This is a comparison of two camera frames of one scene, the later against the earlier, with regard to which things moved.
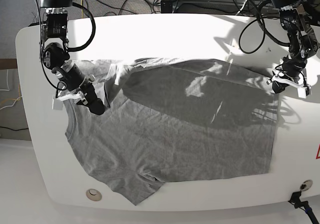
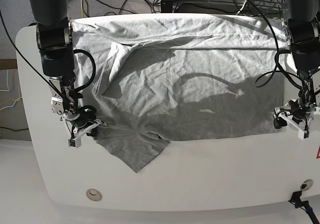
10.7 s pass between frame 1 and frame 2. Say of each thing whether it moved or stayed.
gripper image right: moved
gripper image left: moved
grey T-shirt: moved
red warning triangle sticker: stayed
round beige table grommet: stayed
